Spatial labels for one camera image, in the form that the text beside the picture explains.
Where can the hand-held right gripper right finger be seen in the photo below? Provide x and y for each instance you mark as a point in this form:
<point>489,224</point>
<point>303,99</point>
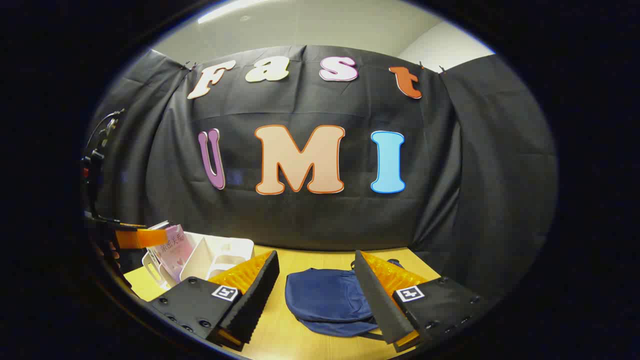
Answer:
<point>380,300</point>

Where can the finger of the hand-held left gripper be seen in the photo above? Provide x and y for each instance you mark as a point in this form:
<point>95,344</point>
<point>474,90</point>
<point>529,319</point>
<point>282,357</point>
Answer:
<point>142,237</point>

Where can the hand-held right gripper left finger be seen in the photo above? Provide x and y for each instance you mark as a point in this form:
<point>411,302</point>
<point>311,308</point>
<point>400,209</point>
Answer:
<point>255,300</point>

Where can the pink book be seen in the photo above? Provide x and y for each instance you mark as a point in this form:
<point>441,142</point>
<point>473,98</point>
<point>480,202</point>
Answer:
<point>175,252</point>

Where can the blue schoolbag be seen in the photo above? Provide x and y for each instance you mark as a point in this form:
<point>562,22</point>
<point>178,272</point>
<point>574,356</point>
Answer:
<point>325,300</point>

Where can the white bookshelf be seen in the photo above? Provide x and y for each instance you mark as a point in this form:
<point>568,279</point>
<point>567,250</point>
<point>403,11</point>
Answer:
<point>220,250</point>

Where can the black backdrop cloth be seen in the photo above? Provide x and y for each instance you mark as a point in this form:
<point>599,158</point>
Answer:
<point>310,220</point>

